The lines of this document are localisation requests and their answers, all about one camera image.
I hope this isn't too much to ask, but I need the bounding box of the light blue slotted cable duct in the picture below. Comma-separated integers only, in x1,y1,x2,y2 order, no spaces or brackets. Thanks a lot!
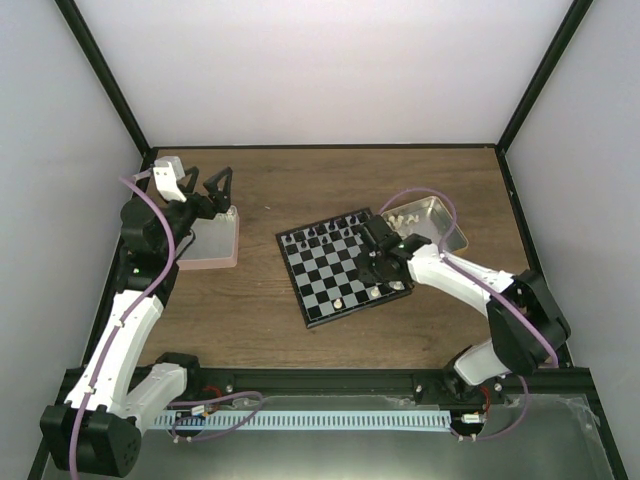
150,410,451,432

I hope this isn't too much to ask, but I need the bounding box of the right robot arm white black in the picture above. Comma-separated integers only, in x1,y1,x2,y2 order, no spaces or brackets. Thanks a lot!
354,215,571,403

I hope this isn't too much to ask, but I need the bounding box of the black frame post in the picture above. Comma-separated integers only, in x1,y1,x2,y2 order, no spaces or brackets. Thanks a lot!
54,0,151,157
496,0,593,154

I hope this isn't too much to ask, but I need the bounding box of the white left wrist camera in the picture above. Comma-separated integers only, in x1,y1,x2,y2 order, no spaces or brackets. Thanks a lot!
152,156,187,203

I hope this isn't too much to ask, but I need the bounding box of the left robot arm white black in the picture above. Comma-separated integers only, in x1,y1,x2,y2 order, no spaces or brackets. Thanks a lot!
40,164,233,479

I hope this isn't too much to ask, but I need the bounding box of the pink metal tin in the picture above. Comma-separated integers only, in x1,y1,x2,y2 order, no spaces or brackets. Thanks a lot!
177,205,240,270

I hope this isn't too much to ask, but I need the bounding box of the black frame post left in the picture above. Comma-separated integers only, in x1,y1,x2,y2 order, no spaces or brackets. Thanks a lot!
54,0,151,157

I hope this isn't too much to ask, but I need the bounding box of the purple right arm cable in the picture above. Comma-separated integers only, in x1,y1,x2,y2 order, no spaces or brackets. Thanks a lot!
377,187,561,369

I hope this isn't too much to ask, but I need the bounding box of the black frame back rail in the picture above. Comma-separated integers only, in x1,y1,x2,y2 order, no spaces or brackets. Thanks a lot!
152,143,498,151

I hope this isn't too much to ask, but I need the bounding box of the black white chess board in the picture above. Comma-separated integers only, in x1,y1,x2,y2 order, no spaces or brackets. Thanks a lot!
275,207,411,329

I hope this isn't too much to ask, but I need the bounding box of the black frame post right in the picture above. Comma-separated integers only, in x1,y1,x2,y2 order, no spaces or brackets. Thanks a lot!
496,0,593,154

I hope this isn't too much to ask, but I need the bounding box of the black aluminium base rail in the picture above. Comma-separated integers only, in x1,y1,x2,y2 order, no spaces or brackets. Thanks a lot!
64,367,591,406

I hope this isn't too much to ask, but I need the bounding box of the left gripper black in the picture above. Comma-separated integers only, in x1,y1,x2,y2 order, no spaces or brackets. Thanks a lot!
160,166,235,257

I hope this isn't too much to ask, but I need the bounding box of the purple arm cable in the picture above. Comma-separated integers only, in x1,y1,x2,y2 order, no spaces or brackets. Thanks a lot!
68,172,179,480
377,187,561,369

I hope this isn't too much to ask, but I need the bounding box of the orange metal tin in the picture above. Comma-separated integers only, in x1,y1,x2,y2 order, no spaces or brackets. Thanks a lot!
382,196,453,244

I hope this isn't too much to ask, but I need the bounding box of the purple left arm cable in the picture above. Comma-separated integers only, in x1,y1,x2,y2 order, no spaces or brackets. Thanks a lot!
68,172,179,480

